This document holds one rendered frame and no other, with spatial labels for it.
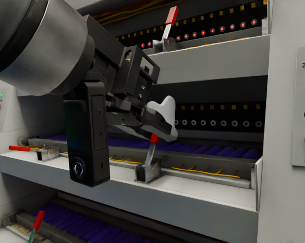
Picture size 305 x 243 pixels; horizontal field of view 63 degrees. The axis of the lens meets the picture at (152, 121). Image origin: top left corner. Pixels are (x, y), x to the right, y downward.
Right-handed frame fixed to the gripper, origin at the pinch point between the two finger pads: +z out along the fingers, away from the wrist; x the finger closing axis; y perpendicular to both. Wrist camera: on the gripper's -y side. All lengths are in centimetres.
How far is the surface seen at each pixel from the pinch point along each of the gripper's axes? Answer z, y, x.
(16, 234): 4.2, -24.1, 37.3
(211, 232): -1.3, -11.1, -10.7
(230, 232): -1.7, -10.4, -13.0
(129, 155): 2.5, -2.8, 7.8
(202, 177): 0.9, -4.8, -7.6
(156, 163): -1.3, -4.1, -1.0
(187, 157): 2.4, -2.1, -3.9
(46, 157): -2.2, -6.2, 25.6
